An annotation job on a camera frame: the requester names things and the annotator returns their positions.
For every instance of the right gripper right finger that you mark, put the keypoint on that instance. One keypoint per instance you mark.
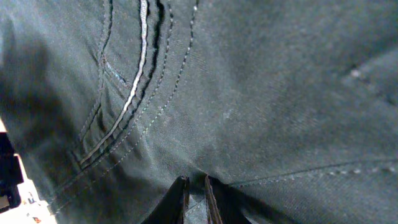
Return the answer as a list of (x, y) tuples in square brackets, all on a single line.
[(220, 205)]

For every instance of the black shorts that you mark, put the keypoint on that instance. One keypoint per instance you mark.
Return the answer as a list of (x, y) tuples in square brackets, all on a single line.
[(291, 104)]

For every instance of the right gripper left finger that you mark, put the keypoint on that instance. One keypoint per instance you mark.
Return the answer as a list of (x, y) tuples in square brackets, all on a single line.
[(171, 209)]

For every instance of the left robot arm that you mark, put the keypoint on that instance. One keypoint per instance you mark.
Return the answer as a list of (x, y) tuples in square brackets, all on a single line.
[(11, 176)]

